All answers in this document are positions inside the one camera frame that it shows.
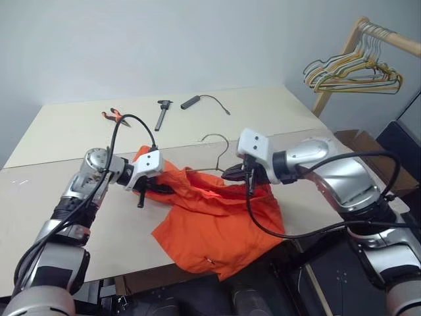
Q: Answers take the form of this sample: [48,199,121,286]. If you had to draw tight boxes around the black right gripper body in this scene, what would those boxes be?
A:
[243,157,270,186]

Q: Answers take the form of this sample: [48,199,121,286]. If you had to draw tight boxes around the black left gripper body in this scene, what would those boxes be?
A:
[141,174,159,192]

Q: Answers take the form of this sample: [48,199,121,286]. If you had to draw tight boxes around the olive wire hanger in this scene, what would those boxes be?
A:
[185,133,230,174]

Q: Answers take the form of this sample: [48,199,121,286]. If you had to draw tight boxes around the orange cloth garment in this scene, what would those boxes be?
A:
[132,144,285,282]

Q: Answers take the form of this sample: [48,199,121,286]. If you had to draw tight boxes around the black digital caliper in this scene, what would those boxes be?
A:
[154,99,174,132]

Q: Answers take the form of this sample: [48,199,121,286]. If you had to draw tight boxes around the brown board under table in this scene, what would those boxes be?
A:
[114,265,185,296]

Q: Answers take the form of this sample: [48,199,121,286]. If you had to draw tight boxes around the dark rounded shape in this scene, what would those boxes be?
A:
[229,285,274,316]

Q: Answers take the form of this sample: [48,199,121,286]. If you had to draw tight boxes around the wooden clothes rack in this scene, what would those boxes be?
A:
[311,16,421,119]

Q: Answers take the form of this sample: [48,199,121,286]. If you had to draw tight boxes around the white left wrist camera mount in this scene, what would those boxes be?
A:
[124,149,164,192]

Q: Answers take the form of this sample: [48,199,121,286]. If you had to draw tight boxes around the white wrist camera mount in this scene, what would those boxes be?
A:
[236,128,281,184]
[124,149,164,192]

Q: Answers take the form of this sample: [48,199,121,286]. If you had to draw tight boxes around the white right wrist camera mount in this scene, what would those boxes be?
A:
[236,128,281,184]

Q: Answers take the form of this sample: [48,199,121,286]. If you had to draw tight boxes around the orange handled pliers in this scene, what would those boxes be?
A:
[101,107,132,129]

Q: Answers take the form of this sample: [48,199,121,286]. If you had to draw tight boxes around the black usb hub with cable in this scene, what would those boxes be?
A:
[180,94,232,117]

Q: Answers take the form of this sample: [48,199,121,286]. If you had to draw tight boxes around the yellow wire hanger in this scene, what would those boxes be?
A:
[305,34,404,96]

